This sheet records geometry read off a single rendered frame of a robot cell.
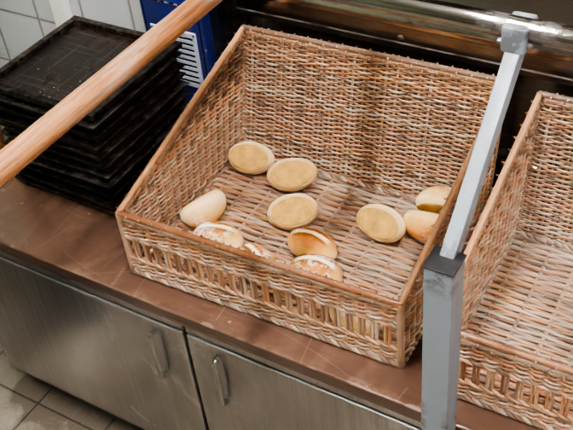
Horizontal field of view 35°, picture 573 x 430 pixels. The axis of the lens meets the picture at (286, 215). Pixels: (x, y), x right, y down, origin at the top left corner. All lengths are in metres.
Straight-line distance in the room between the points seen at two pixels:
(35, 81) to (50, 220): 0.28
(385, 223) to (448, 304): 0.52
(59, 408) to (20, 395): 0.11
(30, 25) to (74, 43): 0.43
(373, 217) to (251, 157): 0.31
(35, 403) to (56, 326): 0.40
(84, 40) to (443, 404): 1.07
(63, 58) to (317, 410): 0.86
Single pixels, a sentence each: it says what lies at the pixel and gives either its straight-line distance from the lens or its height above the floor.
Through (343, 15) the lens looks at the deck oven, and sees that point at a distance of 1.77.
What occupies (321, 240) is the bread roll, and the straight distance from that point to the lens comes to 1.64.
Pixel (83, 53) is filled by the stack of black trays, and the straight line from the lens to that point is 1.92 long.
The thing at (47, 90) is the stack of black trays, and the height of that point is 0.83.
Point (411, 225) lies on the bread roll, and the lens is 1.68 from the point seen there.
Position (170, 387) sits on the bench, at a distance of 1.87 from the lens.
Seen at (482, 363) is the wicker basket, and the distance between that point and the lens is 1.40.
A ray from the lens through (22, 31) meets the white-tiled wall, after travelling 2.41.
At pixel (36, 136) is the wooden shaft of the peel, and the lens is 1.02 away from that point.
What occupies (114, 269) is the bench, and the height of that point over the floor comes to 0.58.
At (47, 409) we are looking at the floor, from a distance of 2.34.
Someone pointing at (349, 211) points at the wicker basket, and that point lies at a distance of 1.78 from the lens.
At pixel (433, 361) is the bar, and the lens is 1.27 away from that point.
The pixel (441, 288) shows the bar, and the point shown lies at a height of 0.92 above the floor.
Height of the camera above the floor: 1.76
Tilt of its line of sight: 41 degrees down
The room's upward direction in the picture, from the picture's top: 7 degrees counter-clockwise
